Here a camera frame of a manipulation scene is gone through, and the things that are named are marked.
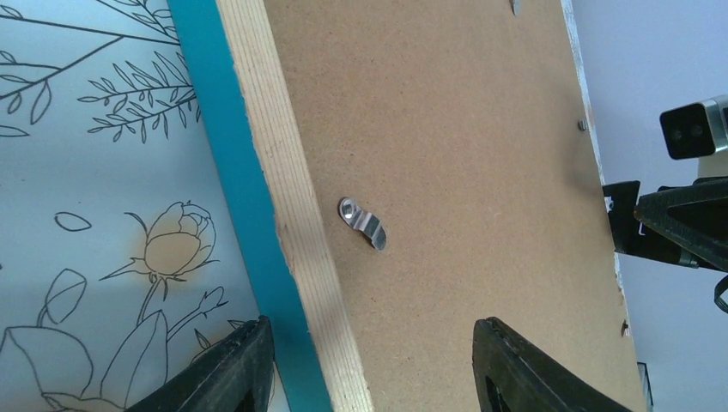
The brown backing board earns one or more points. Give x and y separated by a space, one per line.
455 185

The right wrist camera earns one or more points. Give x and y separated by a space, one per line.
696 130

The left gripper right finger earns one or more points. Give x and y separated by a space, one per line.
513 374

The teal and wood picture frame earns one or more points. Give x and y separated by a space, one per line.
237 74

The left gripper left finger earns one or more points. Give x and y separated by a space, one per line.
235 374

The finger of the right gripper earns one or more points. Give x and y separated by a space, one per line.
631 237
693 217

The floral patterned table mat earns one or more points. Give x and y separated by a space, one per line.
119 263

